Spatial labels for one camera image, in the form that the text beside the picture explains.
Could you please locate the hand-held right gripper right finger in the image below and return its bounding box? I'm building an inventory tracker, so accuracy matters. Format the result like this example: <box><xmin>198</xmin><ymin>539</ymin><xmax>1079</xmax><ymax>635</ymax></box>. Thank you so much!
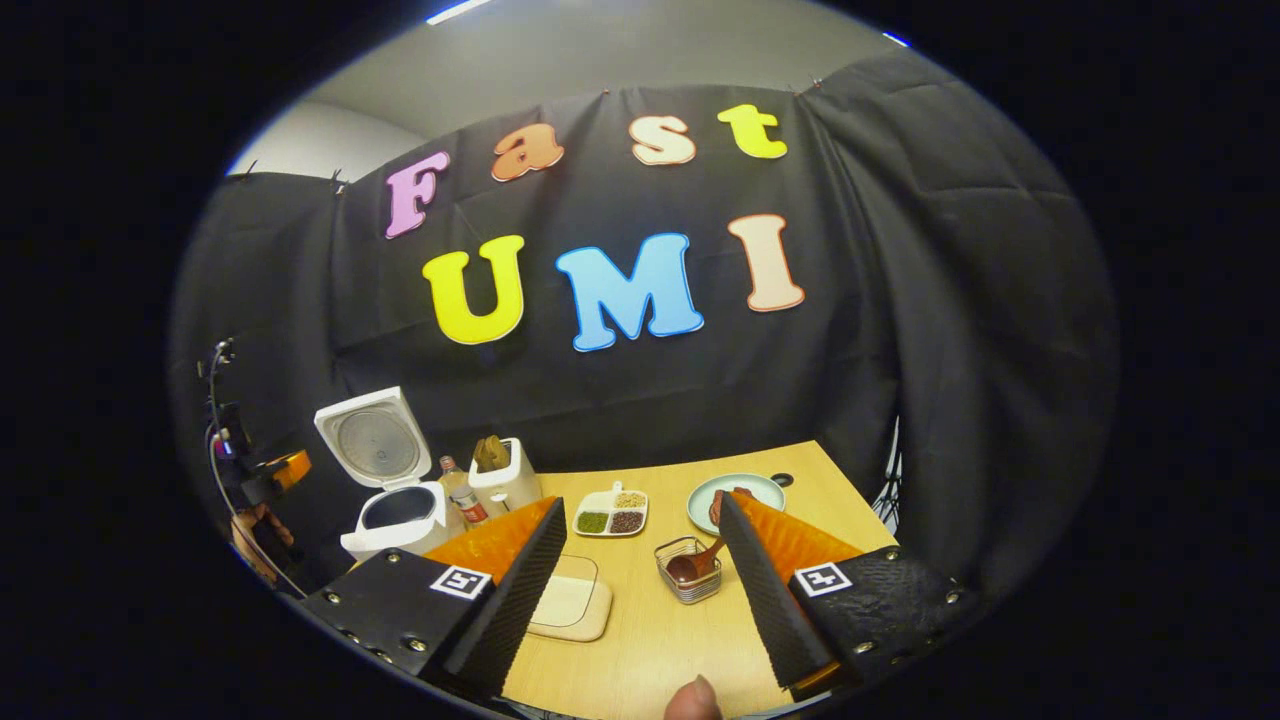
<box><xmin>718</xmin><ymin>490</ymin><xmax>979</xmax><ymax>701</ymax></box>

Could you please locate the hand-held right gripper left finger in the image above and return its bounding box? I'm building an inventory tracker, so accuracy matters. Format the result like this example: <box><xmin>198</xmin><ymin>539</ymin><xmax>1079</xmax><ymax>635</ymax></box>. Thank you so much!
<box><xmin>298</xmin><ymin>497</ymin><xmax>568</xmax><ymax>701</ymax></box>

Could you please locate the metal wire chopstick holder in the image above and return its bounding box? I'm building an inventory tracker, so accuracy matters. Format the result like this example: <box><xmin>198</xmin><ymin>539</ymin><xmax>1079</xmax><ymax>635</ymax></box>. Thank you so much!
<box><xmin>655</xmin><ymin>536</ymin><xmax>723</xmax><ymax>605</ymax></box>

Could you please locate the brown wooden spoon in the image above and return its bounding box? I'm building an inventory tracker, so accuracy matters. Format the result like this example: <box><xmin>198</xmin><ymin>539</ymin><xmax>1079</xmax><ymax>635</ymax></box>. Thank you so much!
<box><xmin>667</xmin><ymin>538</ymin><xmax>727</xmax><ymax>585</ymax></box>

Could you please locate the white rice cooker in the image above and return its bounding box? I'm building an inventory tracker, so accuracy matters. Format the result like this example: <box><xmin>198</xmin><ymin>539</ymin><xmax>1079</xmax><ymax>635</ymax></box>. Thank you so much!
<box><xmin>314</xmin><ymin>387</ymin><xmax>452</xmax><ymax>563</ymax></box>

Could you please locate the clear glass tray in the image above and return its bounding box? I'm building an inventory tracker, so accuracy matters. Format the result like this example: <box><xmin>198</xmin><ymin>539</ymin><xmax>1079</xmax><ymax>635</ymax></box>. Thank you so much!
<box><xmin>528</xmin><ymin>555</ymin><xmax>613</xmax><ymax>642</ymax></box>

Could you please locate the red label plastic bottle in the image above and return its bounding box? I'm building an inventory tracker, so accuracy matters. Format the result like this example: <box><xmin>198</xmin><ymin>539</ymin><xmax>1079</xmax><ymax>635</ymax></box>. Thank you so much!
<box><xmin>440</xmin><ymin>456</ymin><xmax>491</xmax><ymax>528</ymax></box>

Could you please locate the pale green plate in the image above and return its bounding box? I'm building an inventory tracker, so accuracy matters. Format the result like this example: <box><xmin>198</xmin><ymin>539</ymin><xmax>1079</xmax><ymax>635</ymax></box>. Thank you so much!
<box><xmin>687</xmin><ymin>473</ymin><xmax>787</xmax><ymax>536</ymax></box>

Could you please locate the white toaster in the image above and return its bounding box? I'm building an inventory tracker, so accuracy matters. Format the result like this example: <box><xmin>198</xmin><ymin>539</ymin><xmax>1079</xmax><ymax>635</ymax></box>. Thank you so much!
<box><xmin>468</xmin><ymin>437</ymin><xmax>544</xmax><ymax>516</ymax></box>

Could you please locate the white divided grain dish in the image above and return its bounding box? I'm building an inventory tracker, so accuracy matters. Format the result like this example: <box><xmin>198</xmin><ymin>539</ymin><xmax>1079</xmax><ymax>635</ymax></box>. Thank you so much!
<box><xmin>573</xmin><ymin>482</ymin><xmax>649</xmax><ymax>538</ymax></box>

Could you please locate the black backdrop cloth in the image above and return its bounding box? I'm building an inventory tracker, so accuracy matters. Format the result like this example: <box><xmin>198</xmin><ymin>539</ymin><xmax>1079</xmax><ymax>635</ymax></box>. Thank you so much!
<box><xmin>170</xmin><ymin>50</ymin><xmax>1119</xmax><ymax>601</ymax></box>

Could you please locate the thin gripper cable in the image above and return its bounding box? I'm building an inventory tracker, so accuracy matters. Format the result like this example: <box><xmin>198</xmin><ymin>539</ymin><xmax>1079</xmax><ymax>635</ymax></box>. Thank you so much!
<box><xmin>203</xmin><ymin>338</ymin><xmax>307</xmax><ymax>601</ymax></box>

